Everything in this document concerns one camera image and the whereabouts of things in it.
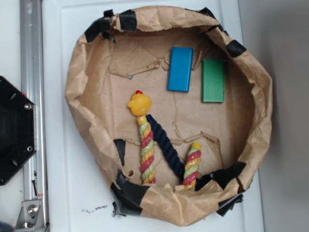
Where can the yellow rubber duck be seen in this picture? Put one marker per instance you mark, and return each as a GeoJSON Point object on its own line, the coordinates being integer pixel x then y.
{"type": "Point", "coordinates": [139, 104]}

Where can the brown paper basin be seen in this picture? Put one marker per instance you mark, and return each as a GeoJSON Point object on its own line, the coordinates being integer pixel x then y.
{"type": "Point", "coordinates": [184, 158]}

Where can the blue rectangular block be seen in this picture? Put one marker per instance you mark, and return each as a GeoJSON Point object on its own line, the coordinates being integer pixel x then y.
{"type": "Point", "coordinates": [180, 69]}

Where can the green rectangular block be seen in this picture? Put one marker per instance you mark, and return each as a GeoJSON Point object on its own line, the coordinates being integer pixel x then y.
{"type": "Point", "coordinates": [213, 83]}

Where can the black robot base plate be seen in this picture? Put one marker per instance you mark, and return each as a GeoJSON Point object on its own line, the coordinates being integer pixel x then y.
{"type": "Point", "coordinates": [17, 131]}

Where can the metal corner bracket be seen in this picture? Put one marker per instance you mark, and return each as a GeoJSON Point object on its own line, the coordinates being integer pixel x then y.
{"type": "Point", "coordinates": [30, 217]}

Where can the aluminium extrusion rail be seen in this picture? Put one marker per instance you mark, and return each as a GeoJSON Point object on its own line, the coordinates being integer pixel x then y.
{"type": "Point", "coordinates": [35, 170]}

